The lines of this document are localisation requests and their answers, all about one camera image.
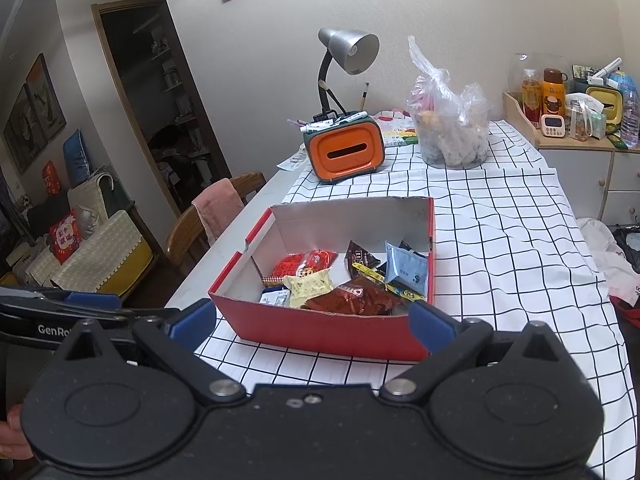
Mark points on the yellow tissue box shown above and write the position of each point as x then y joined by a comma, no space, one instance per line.
604,107

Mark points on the red printed cushion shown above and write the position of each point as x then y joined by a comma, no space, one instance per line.
66,237

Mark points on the orange green desk organizer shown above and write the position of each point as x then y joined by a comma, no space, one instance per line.
345,152

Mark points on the black bag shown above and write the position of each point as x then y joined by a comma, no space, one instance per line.
627,247

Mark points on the red cardboard box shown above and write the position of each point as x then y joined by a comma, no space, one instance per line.
320,332

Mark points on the black snack packet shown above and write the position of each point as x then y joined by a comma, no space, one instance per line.
407,246

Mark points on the colourful booklet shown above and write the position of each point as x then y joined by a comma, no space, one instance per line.
397,132

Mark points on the wooden chair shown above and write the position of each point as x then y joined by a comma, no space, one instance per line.
185,235

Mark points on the black and white snack bar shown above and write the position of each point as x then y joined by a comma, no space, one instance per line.
275,297

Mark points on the paper sheet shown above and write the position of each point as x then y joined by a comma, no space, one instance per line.
294,159

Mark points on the small red cushion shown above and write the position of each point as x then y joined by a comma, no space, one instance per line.
51,178

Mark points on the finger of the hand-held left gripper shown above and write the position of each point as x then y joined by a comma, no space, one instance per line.
150,312
95,300

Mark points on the pink towel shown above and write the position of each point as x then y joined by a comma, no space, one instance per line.
217,210

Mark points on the white checked tablecloth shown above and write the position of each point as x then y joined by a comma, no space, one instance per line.
500,260

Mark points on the large glass jar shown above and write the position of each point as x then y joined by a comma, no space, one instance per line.
517,67

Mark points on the large red snack packet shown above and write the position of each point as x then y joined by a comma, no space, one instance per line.
300,262

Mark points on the clear plastic bag of snacks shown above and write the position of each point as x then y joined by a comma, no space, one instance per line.
450,130

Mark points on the dark bookshelf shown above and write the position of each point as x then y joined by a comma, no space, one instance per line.
160,110

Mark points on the blue cushion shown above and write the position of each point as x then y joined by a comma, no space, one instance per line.
76,157

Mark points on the yellow bench white cushion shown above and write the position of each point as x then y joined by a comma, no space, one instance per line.
110,255

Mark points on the person's left hand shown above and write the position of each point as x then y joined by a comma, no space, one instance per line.
12,432

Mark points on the white tube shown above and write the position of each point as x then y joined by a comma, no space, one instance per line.
606,71

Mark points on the dark wall picture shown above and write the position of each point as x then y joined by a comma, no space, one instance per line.
17,130
46,97

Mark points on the red cloth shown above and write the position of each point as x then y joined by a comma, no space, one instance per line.
627,307

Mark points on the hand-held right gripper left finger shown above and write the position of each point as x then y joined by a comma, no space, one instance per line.
192,317

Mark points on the wooden desktop tray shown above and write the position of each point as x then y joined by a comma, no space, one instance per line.
515,110

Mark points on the woven beige cushion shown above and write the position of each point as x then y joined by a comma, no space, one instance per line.
90,197

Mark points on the white cabinet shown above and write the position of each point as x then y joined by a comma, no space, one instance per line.
575,175

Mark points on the clear plastic jar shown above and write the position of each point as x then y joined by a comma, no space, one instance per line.
577,122

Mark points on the silver desk lamp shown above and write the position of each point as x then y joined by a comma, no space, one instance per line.
352,50

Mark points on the yellow candy packet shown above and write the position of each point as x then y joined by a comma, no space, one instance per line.
367,271

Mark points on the light blue snack packet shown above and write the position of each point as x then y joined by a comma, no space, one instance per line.
407,272

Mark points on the white cloth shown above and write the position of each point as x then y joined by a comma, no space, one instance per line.
600,255

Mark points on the pale yellow snack packet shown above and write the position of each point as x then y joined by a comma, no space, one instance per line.
310,287

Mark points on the white marker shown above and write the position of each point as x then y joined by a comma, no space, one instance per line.
332,122

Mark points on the clear water bottle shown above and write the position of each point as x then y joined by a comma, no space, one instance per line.
631,122

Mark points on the pink pen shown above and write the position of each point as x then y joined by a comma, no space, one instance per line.
297,122

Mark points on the dark brown candy packet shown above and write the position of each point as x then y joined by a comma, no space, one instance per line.
362,257

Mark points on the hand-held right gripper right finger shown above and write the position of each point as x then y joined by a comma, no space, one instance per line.
432,320

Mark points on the white kitchen timer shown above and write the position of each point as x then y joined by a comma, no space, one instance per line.
553,126

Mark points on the red-brown snack packet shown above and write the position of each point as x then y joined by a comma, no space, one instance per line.
360,300

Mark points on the orange thermos bottle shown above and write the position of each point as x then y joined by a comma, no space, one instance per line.
554,95

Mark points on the paint brush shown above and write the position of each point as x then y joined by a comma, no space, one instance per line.
336,101
365,97

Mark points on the juice bottle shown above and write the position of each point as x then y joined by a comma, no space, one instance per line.
531,95

